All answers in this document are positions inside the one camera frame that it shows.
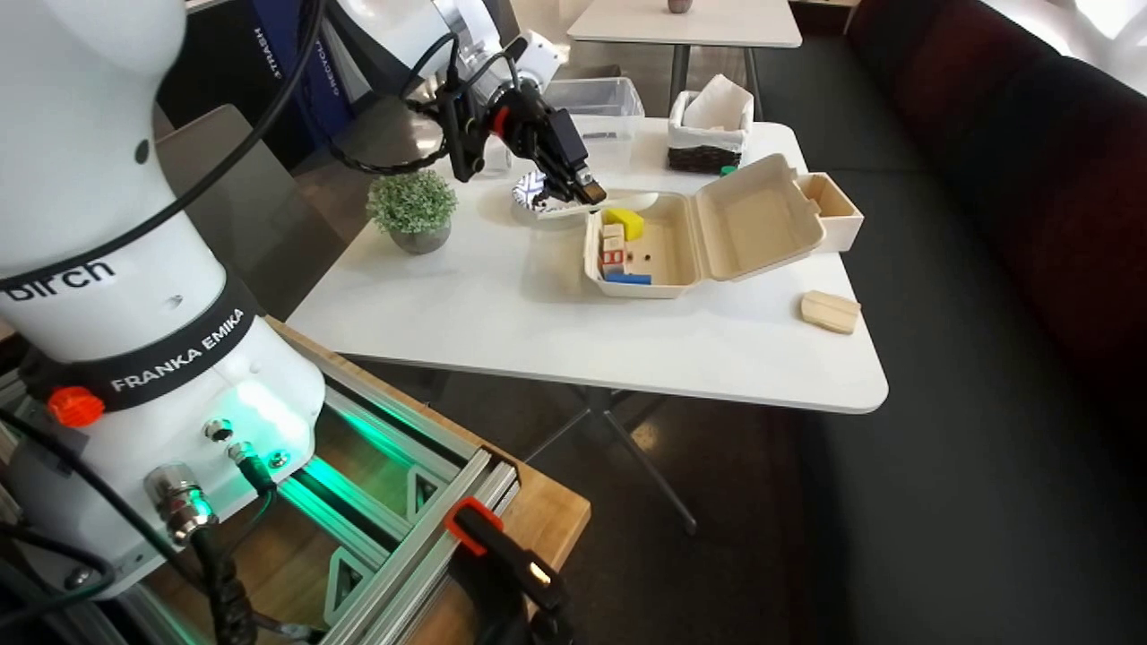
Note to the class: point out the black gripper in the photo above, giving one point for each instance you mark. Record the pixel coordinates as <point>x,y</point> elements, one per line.
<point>541,119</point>

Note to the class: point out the cream plastic spoon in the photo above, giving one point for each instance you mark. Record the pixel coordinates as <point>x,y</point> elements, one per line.
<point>628,199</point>

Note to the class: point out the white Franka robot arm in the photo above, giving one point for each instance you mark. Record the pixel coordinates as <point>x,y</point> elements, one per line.
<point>119,238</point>

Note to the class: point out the few loose dark beans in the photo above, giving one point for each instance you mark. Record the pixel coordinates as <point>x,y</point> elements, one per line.
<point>645,260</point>

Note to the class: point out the beige clamshell takeaway pack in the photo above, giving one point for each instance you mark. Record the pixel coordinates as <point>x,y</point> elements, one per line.
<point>740,218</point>

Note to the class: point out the yellow block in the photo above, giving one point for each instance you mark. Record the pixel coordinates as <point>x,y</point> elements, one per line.
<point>624,218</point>

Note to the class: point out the clear plastic storage container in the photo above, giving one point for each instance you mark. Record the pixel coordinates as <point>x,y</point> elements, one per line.
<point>610,108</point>

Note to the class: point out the blue block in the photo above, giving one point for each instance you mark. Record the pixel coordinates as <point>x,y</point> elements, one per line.
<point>628,278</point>

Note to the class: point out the white tissue box holder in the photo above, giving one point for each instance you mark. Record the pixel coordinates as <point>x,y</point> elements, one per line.
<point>711,131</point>

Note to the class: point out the small green potted plant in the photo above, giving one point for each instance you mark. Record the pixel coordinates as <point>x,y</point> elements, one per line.
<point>409,205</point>

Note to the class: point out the white background table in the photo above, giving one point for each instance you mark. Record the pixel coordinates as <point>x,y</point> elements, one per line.
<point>681,23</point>

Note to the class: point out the small open wooden box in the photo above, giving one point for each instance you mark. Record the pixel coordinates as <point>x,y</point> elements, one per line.
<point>833,209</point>

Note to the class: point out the rounded wooden block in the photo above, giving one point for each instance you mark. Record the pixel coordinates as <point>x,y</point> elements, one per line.
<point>829,310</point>

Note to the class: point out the blue cabinet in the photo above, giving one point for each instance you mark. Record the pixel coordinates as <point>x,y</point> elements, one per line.
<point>287,59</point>

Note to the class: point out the wooden base board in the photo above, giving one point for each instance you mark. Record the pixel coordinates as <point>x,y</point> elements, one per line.
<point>550,514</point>

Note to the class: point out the orange black clamp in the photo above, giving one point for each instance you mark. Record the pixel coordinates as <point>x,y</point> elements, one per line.
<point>497,548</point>

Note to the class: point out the dark sofa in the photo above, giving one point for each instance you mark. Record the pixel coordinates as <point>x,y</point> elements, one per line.
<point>1028,180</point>

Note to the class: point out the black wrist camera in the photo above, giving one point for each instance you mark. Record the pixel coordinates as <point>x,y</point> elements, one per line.
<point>464,127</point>

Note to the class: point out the metal table leg frame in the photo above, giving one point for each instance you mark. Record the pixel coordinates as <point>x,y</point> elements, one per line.
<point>610,431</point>

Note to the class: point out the aluminium profile frame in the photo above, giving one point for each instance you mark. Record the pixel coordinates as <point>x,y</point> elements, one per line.
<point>397,514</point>

